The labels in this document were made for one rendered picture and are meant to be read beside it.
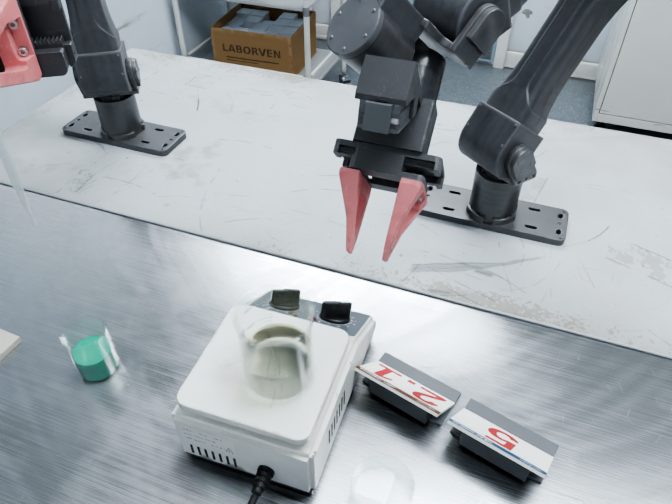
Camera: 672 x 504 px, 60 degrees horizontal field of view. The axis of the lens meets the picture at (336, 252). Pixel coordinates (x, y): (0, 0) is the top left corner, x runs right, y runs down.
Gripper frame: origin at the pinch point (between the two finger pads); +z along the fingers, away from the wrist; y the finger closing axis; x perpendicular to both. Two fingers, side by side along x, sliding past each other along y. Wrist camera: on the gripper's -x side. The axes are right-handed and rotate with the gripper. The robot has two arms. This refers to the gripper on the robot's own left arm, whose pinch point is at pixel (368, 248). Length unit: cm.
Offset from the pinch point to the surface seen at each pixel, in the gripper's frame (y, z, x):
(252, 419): -4.0, 16.6, -8.3
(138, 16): -148, -91, 144
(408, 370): 5.7, 10.5, 7.8
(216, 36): -127, -100, 171
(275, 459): -1.9, 19.6, -6.2
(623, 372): 26.9, 5.0, 13.1
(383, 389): 4.2, 12.7, 3.7
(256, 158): -26.6, -13.4, 28.4
